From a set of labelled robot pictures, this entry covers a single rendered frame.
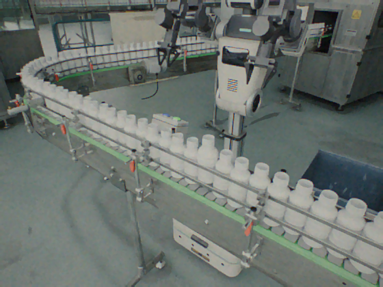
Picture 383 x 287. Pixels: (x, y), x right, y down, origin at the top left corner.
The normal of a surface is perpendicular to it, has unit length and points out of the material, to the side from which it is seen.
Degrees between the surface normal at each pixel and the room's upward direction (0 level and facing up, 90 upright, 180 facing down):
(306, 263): 90
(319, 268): 90
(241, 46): 90
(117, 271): 0
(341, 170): 90
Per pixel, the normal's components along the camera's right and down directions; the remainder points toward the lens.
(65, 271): 0.00, -0.86
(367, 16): -0.82, 0.29
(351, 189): -0.61, 0.41
